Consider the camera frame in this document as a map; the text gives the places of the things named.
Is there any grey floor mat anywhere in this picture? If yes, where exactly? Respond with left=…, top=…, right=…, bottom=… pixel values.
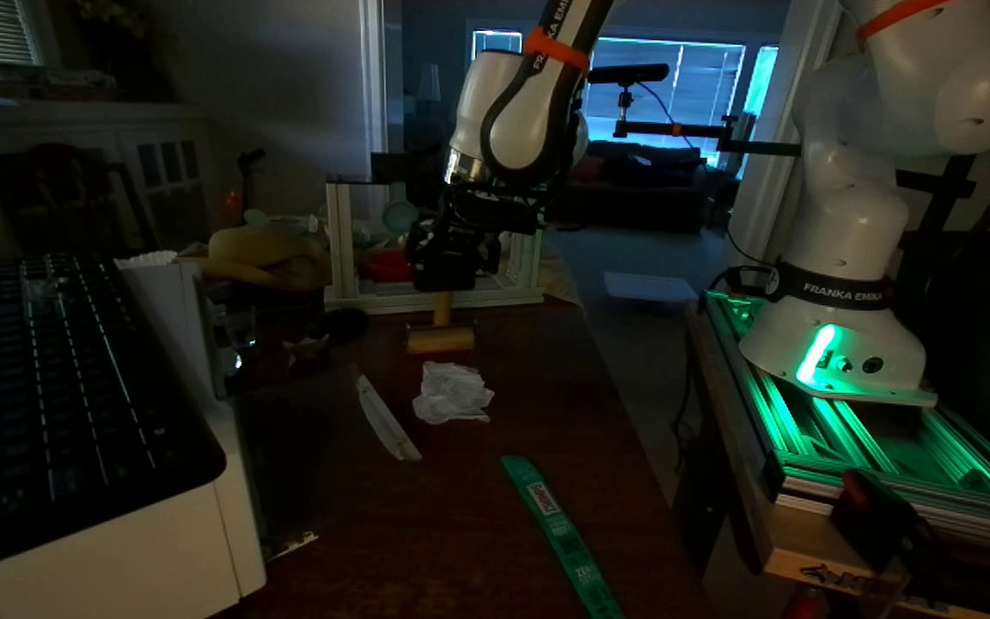
left=603, top=268, right=703, bottom=307

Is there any red round object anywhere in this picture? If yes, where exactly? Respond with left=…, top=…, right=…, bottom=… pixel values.
left=358, top=243, right=420, bottom=284

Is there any green flat packet strip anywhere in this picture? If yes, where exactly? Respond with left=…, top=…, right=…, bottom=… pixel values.
left=498, top=450, right=634, bottom=619

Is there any black stereo camera bar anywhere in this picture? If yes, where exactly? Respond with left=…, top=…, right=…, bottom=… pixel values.
left=584, top=58, right=674, bottom=89

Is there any dark sofa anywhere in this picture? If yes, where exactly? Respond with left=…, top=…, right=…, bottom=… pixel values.
left=548, top=142, right=719, bottom=237

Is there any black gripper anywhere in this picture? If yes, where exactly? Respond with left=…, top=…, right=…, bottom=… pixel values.
left=406, top=179, right=509, bottom=298

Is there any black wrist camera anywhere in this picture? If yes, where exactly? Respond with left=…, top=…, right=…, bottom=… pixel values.
left=489, top=189, right=549, bottom=237

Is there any crumpled white tissue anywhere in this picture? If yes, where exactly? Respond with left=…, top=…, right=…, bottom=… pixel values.
left=411, top=359, right=498, bottom=431

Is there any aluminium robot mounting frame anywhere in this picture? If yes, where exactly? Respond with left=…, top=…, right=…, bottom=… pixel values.
left=685, top=284, right=990, bottom=619

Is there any white toaster oven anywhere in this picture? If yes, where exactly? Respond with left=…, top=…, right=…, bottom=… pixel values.
left=0, top=246, right=271, bottom=619

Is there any white glass-door cabinet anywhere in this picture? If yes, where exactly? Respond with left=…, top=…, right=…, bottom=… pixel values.
left=0, top=96, right=218, bottom=260

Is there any black camera stand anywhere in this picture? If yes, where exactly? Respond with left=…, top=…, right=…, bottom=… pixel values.
left=608, top=80, right=808, bottom=165

